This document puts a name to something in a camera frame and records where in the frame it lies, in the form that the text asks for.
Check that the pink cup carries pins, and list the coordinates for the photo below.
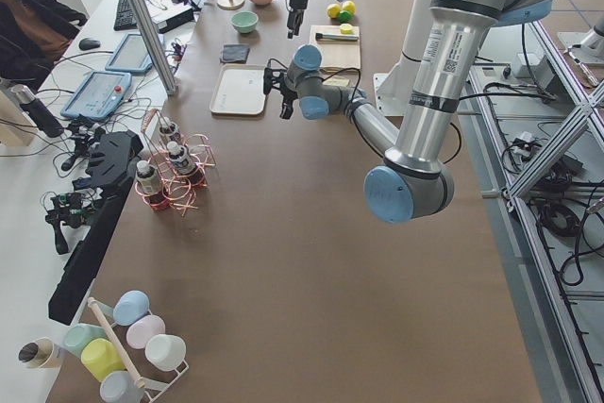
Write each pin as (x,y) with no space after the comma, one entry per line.
(141,331)

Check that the black computer mouse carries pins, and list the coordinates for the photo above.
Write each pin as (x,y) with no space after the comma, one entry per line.
(89,44)

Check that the cream rabbit tray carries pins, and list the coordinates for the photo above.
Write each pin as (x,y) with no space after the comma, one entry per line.
(239,90)

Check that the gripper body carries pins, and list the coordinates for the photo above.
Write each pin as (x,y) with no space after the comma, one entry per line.
(287,95)
(297,1)

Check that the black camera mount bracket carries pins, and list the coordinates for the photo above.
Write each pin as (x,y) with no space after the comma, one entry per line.
(111,169)

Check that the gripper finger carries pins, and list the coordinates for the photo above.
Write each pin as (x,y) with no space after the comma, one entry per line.
(290,111)
(290,27)
(297,24)
(284,114)

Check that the copper wire bottle rack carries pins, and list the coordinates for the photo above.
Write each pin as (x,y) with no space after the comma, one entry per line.
(180,190)

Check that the wooden cutting board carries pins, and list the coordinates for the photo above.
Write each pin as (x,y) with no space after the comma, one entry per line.
(337,55)

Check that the yellow lemon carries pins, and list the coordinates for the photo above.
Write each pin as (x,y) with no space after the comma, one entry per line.
(349,6)
(333,10)

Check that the white cup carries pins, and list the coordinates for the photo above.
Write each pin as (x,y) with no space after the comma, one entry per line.
(165,351)

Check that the teach pendant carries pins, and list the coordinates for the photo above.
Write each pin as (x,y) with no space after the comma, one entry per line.
(130,56)
(98,96)

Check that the grey folded cloth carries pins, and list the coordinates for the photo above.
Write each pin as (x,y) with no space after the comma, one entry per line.
(235,53)

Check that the green lime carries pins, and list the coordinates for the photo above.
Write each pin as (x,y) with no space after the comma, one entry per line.
(344,16)

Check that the yellow lemon lower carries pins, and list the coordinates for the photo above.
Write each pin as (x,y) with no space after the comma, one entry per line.
(349,6)

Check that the black keyboard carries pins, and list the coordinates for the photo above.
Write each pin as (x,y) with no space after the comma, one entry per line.
(124,17)

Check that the teach pendant upper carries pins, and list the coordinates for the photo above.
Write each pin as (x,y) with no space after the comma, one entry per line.
(130,56)

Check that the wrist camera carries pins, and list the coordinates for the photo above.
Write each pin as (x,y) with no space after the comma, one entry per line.
(273,75)

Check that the yellow lemon upper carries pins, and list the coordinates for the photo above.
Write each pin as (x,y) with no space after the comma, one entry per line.
(333,10)

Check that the half lemon slice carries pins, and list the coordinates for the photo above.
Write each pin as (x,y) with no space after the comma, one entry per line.
(346,29)

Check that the bread slice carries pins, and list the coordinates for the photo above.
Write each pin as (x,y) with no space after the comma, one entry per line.
(336,80)

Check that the aluminium frame post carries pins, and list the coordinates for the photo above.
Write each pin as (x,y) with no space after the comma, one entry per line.
(153,45)

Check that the black thermos bottle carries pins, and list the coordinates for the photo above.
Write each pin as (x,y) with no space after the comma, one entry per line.
(30,103)

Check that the seated person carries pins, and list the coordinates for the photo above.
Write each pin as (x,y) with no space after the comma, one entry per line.
(34,36)

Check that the green bowl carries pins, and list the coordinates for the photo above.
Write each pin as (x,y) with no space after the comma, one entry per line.
(244,22)

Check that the dark drink bottle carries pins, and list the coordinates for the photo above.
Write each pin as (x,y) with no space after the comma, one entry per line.
(151,185)
(180,158)
(169,132)

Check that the steel cylinder muddler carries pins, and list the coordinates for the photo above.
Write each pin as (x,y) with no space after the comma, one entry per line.
(319,36)

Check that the teach pendant lower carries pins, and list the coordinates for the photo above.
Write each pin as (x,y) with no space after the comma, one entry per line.
(98,96)

